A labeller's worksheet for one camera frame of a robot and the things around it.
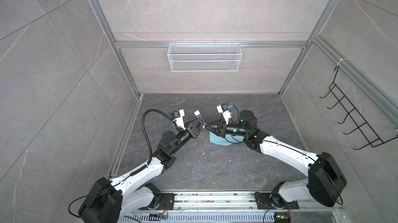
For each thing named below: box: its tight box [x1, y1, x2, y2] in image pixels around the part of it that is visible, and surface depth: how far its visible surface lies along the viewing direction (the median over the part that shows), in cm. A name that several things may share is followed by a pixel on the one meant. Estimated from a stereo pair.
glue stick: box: [193, 109, 204, 119], surface depth 71 cm
